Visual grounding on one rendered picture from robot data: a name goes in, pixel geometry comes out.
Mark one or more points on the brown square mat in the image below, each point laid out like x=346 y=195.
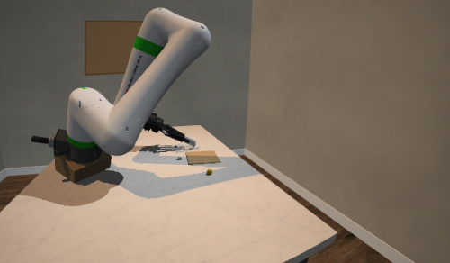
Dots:
x=202 y=157

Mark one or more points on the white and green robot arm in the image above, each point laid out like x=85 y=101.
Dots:
x=115 y=128

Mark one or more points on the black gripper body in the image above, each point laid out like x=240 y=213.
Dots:
x=158 y=126

